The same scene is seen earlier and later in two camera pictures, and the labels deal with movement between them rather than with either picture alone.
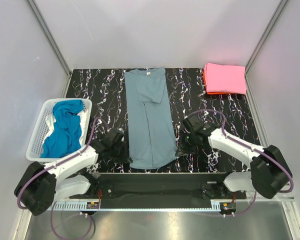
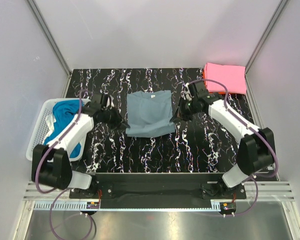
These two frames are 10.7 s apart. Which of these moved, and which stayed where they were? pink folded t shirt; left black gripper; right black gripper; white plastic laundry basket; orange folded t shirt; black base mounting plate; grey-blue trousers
Moved: grey-blue trousers; right black gripper; left black gripper
Stayed: orange folded t shirt; black base mounting plate; white plastic laundry basket; pink folded t shirt
